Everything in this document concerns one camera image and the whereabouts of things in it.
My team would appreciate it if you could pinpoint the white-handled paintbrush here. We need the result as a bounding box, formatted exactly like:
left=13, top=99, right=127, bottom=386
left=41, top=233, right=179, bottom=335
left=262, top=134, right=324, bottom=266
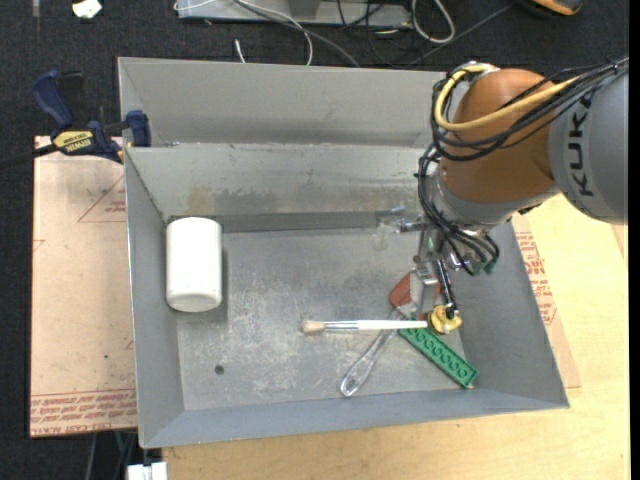
left=300, top=318, right=430, bottom=336

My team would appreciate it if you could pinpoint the brown cardboard board, red print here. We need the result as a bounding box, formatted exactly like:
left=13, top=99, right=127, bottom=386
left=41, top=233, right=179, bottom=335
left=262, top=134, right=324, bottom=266
left=29, top=135, right=584, bottom=439

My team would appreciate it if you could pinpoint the grey metal bin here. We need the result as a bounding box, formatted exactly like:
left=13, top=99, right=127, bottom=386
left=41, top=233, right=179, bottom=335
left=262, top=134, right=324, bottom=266
left=117, top=56, right=571, bottom=450

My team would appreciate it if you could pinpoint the red-brown flat block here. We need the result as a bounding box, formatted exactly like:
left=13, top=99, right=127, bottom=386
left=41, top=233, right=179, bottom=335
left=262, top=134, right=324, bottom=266
left=388, top=273, right=447, bottom=314

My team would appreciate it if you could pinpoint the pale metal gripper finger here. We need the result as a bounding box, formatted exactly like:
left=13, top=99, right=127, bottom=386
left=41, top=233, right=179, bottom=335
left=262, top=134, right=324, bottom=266
left=372, top=206, right=427, bottom=250
left=410, top=266, right=442, bottom=316

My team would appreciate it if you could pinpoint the clear plastic spoon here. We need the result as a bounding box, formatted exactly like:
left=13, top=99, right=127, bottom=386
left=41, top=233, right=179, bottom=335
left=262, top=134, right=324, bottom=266
left=339, top=307, right=407, bottom=398

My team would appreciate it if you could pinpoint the yellow toy duck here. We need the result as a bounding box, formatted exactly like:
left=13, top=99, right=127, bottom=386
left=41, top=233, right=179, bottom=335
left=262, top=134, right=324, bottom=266
left=427, top=304, right=464, bottom=335

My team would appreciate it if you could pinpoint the green flat block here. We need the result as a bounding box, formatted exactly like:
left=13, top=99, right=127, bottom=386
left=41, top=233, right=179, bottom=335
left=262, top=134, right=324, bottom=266
left=397, top=316, right=479, bottom=390

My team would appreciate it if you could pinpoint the white plastic cup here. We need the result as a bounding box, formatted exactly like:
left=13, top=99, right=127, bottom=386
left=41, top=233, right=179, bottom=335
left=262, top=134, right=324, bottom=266
left=165, top=216, right=224, bottom=314

